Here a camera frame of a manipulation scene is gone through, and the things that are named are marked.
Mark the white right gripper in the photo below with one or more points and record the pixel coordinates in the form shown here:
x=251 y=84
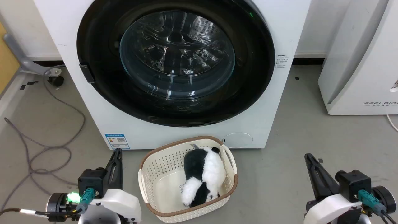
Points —
x=329 y=208

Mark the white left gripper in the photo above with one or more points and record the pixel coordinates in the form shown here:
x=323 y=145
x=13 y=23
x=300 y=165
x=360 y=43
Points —
x=115 y=202

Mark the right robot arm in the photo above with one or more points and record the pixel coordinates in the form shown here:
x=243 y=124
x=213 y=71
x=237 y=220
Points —
x=384 y=199

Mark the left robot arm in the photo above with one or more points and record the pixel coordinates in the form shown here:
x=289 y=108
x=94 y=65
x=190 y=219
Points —
x=57 y=205

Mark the white front-load washing machine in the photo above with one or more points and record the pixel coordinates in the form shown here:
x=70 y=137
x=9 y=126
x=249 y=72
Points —
x=77 y=93

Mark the black round washer door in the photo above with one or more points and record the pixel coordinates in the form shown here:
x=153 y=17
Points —
x=99 y=46

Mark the blue energy label sticker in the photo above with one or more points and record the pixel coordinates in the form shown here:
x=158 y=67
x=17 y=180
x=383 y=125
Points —
x=117 y=141

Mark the cream perforated laundry basket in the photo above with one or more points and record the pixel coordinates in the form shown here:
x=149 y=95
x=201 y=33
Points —
x=161 y=183

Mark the black and white plush panda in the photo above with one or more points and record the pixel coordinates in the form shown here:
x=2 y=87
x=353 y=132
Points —
x=202 y=174

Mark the round white filter cover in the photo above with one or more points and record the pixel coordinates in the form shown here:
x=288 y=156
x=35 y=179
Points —
x=238 y=140

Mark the white air purifier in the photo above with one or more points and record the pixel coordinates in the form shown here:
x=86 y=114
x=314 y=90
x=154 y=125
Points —
x=360 y=62

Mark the grey leg with black caster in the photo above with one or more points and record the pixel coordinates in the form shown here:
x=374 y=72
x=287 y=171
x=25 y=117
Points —
x=28 y=63

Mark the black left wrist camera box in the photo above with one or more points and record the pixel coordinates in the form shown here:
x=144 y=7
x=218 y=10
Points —
x=91 y=180

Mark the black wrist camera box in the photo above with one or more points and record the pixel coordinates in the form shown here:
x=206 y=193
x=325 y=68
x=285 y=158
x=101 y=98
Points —
x=354 y=183
x=91 y=180

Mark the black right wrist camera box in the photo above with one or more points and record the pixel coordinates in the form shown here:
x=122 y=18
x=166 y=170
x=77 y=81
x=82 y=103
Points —
x=354 y=183

